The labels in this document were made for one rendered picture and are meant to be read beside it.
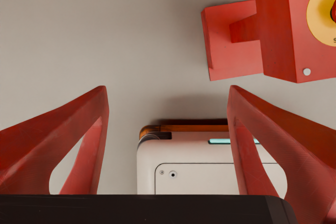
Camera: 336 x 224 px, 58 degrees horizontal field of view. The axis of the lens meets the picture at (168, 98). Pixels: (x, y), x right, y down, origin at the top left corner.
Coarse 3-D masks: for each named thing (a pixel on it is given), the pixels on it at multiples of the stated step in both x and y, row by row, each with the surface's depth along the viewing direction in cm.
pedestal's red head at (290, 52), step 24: (264, 0) 40; (288, 0) 33; (264, 24) 42; (288, 24) 34; (264, 48) 43; (288, 48) 35; (312, 48) 33; (264, 72) 45; (288, 72) 36; (312, 72) 34
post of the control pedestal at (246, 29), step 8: (248, 16) 74; (256, 16) 67; (232, 24) 92; (240, 24) 82; (248, 24) 75; (256, 24) 68; (232, 32) 94; (240, 32) 84; (248, 32) 76; (256, 32) 69; (232, 40) 96; (240, 40) 85; (248, 40) 77
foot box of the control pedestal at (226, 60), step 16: (208, 16) 97; (224, 16) 97; (240, 16) 97; (208, 32) 98; (224, 32) 98; (208, 48) 102; (224, 48) 98; (240, 48) 98; (256, 48) 98; (208, 64) 109; (224, 64) 99; (240, 64) 100; (256, 64) 110
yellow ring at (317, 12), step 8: (312, 0) 32; (320, 0) 32; (328, 0) 32; (312, 8) 33; (320, 8) 33; (328, 8) 33; (312, 16) 33; (320, 16) 33; (328, 16) 33; (312, 24) 33; (320, 24) 33; (328, 24) 33; (312, 32) 33; (320, 32) 33; (328, 32) 33; (320, 40) 33; (328, 40) 33
